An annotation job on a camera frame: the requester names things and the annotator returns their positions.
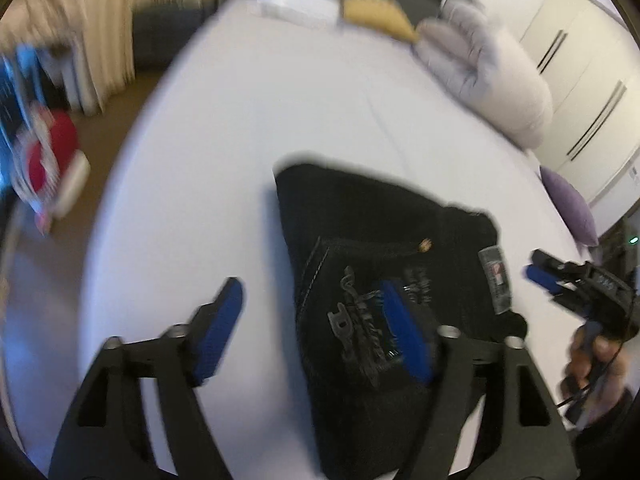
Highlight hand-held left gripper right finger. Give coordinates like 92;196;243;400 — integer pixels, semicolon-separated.
377;279;582;480

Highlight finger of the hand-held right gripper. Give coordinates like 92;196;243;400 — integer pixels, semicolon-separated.
530;248;583;273
524;264;578;303

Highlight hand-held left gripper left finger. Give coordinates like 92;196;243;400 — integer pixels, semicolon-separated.
47;276;246;480

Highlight black denim pants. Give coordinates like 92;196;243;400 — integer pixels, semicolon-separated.
272;150;529;480

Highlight person's right forearm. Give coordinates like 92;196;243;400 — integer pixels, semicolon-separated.
572;390;640;480

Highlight person's right hand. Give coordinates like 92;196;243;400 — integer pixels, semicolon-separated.
559;321;637;432

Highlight purple pillow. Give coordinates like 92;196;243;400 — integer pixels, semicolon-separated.
539;165;599;248

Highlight white pillow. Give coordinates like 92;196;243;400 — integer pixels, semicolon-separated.
469;24;557;152

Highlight white wardrobe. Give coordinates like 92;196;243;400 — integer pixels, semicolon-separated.
517;0;640;203

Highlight grey pillow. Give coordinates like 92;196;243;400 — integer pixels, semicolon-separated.
414;0;497;112

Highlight red and white bundle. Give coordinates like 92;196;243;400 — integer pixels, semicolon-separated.
9;109;92;222

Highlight yellow pillow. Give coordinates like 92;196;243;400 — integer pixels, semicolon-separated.
332;0;422;44

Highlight blue object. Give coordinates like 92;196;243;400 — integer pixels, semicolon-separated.
0;44;47;162

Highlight beige curtain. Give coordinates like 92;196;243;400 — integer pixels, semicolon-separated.
0;0;203;117

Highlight white folded cloth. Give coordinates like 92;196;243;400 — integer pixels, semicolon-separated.
254;0;342;29

